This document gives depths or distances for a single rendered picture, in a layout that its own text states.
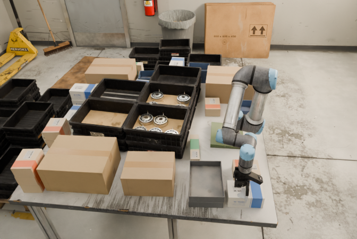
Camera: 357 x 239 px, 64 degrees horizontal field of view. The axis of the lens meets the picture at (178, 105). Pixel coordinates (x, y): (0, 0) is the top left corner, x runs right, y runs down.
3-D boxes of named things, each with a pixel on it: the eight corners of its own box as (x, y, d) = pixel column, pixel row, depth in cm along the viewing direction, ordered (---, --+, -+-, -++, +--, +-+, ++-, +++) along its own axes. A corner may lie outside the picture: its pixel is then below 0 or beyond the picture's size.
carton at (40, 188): (34, 172, 191) (31, 164, 187) (52, 172, 191) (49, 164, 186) (23, 193, 178) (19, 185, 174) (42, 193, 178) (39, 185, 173)
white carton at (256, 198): (259, 190, 173) (261, 181, 168) (262, 208, 164) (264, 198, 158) (226, 189, 175) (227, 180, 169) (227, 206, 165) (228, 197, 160)
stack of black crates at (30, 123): (39, 135, 306) (24, 100, 279) (66, 136, 302) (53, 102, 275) (18, 163, 274) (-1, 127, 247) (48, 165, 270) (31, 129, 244)
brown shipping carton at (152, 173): (175, 168, 189) (174, 151, 180) (173, 197, 172) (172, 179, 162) (130, 168, 191) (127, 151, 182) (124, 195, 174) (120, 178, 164)
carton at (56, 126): (53, 125, 218) (50, 118, 214) (69, 125, 218) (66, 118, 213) (45, 140, 205) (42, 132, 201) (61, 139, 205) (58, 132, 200)
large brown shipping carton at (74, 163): (121, 158, 199) (116, 137, 187) (108, 194, 175) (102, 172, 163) (66, 155, 203) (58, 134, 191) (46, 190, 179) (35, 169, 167)
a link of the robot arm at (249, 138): (238, 128, 159) (235, 141, 151) (258, 133, 156) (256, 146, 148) (236, 138, 164) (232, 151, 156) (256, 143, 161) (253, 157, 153)
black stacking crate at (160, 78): (201, 78, 259) (201, 68, 252) (196, 97, 235) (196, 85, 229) (159, 75, 266) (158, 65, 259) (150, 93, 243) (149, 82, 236)
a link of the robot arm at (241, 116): (224, 119, 208) (227, 104, 199) (243, 124, 205) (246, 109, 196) (221, 130, 199) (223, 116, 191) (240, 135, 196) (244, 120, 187)
